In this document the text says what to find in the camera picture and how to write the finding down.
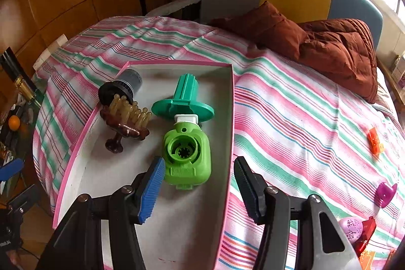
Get grey black cylinder container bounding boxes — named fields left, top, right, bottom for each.
left=98, top=69, right=143, bottom=106

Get red block toy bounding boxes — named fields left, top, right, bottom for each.
left=352, top=217, right=376, bottom=257

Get brown massage brush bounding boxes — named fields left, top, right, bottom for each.
left=100, top=94, right=152, bottom=154

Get rust brown quilt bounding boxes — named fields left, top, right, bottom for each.
left=209, top=1, right=378, bottom=103

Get teal flanged plastic spool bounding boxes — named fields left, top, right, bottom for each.
left=152, top=73, right=215, bottom=122

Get orange linked cube blocks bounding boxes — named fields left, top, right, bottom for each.
left=367, top=128, right=384, bottom=157

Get purple patterned oval case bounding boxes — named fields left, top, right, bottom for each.
left=338, top=217, right=363, bottom=244

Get orange fruit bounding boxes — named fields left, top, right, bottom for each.
left=8, top=115, right=21, bottom=132

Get green plug-in device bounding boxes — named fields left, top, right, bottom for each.
left=163, top=114, right=211, bottom=191

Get orange plastic rack piece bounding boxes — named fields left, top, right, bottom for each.
left=359, top=250, right=375, bottom=270

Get striped bed sheet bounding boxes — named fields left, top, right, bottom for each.
left=32, top=16, right=404, bottom=269

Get pink edged tray box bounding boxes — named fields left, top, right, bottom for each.
left=54, top=60, right=234, bottom=269

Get magenta flanged plastic cup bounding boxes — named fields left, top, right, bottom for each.
left=375, top=182, right=397, bottom=208

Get wooden bedside desk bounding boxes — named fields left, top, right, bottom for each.
left=377, top=57, right=405, bottom=114

